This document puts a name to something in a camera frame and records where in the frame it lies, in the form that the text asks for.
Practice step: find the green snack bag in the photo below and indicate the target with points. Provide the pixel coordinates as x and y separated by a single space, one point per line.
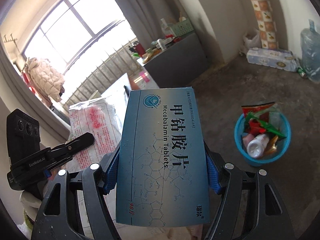
267 127

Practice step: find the blue water jug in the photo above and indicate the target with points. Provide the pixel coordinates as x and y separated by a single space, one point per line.
311 52

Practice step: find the beige padded jacket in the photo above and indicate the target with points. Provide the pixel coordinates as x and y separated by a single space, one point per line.
45 80

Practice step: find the toilet paper pack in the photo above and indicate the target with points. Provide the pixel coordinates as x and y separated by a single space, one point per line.
272 59

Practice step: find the blue plastic waste basket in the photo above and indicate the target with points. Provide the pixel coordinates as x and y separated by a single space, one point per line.
262 161

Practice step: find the grey curtain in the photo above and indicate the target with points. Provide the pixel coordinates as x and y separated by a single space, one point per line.
150 5

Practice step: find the clear spray bottle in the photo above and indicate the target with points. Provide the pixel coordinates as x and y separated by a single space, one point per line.
165 27

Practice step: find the person's left hand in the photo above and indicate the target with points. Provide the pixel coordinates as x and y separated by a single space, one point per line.
31 201

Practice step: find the green can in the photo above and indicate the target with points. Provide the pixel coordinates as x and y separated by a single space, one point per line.
301 72

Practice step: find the grey cabinet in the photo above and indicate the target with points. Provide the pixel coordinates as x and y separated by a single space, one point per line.
180 62

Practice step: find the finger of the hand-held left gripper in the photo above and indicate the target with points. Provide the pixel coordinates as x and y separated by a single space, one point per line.
75 142
61 160

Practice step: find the pink cup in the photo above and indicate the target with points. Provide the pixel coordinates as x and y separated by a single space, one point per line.
144 77

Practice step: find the blue medicine box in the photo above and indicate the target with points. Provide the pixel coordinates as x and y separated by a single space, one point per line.
162 155

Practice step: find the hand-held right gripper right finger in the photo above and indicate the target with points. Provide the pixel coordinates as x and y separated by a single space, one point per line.
212 175

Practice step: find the green plastic storage basket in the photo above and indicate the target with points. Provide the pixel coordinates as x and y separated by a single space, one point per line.
181 27

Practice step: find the white red printed bag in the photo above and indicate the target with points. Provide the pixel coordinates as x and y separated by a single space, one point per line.
100 127

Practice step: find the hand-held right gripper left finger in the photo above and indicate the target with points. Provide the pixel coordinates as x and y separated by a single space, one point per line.
111 177

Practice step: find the patterned roll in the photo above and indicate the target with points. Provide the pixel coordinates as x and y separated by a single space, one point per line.
262 15

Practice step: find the metal coat rack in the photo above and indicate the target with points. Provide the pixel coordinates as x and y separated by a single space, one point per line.
10 39

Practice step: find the red snack bag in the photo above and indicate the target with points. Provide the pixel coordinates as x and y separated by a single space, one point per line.
257 108

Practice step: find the red thermos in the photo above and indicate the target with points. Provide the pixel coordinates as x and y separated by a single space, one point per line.
139 50

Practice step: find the floral tablecloth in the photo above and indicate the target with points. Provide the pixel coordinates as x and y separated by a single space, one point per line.
115 86

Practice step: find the metal window railing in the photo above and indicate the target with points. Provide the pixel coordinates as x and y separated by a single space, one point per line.
105 67

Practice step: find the white plastic bag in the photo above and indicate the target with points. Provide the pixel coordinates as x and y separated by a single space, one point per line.
251 40

